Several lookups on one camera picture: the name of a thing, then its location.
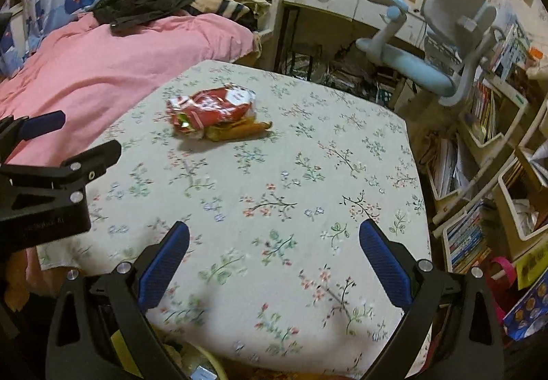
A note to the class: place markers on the floral tablecloth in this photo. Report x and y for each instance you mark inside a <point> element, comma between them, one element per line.
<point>265,174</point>

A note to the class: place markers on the blue printed gift bag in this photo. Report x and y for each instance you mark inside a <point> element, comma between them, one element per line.
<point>528,311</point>

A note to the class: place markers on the pink blanket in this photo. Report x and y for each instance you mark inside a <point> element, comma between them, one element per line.
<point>98,63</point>

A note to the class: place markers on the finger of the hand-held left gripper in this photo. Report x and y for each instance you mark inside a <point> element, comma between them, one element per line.
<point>43,124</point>
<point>77,174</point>

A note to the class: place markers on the red snack wrapper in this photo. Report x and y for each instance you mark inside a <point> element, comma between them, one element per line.
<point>209,106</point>

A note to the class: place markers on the striped beige cloth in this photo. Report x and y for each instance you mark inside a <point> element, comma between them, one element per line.
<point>227,9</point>

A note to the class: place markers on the white bookshelf with books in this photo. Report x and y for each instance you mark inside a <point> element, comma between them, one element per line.
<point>475,174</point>

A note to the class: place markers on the brown banana peel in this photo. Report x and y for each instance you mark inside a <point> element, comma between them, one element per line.
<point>239,131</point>

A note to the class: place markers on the light blue desk chair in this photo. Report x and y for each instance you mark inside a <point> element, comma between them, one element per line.
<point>424,67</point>

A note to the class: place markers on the black garment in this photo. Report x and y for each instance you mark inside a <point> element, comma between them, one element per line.
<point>145,5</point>

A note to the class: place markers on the white storage box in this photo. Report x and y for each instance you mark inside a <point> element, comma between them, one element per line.
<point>520,208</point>

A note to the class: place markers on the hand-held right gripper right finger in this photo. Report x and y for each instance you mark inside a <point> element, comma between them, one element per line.
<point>385,264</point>

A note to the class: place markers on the yellow waste bin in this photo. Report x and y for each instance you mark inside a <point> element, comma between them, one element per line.
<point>188,360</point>

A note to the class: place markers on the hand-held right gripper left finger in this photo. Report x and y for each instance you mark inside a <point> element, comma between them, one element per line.
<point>165,264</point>

